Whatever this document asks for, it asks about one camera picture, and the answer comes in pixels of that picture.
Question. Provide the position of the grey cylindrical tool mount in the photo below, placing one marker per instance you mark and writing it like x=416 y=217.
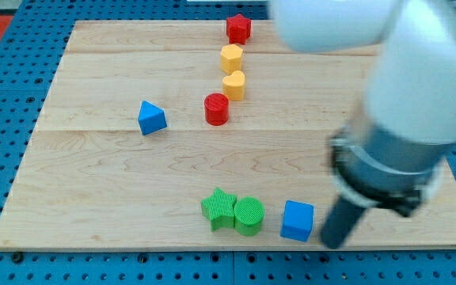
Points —
x=374 y=167

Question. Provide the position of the dark cylindrical pusher stick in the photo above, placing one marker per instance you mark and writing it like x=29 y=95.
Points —
x=340 y=221

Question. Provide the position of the green cylinder block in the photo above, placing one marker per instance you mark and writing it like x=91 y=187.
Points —
x=248 y=216

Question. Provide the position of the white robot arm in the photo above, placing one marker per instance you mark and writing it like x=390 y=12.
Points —
x=412 y=91

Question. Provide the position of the green star block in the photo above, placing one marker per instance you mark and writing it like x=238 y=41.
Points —
x=218 y=209

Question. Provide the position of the red star block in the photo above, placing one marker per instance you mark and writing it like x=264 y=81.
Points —
x=238 y=29

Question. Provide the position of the blue cube block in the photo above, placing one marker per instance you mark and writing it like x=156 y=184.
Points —
x=298 y=221

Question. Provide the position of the yellow heart block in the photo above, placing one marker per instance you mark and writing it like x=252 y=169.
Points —
x=233 y=86

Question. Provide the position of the red cylinder block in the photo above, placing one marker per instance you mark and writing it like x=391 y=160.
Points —
x=216 y=109

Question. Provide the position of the yellow pentagon block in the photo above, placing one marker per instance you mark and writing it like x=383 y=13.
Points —
x=231 y=58

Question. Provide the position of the wooden board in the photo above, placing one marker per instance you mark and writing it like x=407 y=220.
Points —
x=90 y=181

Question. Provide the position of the blue triangle block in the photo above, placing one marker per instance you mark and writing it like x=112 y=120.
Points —
x=151 y=118

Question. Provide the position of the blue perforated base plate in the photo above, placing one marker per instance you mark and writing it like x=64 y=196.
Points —
x=30 y=51

